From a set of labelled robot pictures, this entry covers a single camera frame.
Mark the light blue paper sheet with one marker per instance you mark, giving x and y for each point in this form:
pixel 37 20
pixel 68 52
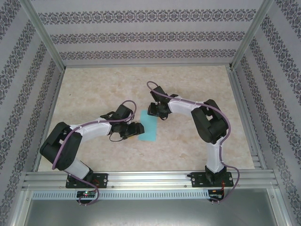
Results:
pixel 149 129

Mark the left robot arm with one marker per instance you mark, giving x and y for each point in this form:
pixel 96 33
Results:
pixel 61 146

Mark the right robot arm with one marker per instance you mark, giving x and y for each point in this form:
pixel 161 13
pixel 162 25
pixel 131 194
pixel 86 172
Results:
pixel 209 122

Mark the grey metal sheet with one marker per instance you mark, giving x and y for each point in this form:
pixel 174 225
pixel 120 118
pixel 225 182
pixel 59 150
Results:
pixel 150 214

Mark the aluminium corner upright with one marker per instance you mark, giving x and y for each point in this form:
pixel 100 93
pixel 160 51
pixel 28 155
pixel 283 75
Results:
pixel 281 209
pixel 22 209

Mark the aluminium mounting rail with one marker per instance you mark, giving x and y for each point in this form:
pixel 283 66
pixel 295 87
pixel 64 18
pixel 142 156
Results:
pixel 150 180

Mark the aluminium frame crossbar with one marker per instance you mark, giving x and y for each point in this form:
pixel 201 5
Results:
pixel 145 64

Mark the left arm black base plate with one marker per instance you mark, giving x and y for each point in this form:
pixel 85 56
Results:
pixel 103 180

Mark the aluminium side rail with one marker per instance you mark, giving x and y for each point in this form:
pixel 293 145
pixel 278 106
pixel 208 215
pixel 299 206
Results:
pixel 50 117
pixel 246 117

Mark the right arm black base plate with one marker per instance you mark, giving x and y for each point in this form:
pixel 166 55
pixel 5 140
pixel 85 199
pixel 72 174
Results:
pixel 197 180

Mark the aluminium frame post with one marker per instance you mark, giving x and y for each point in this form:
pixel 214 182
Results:
pixel 47 35
pixel 248 35

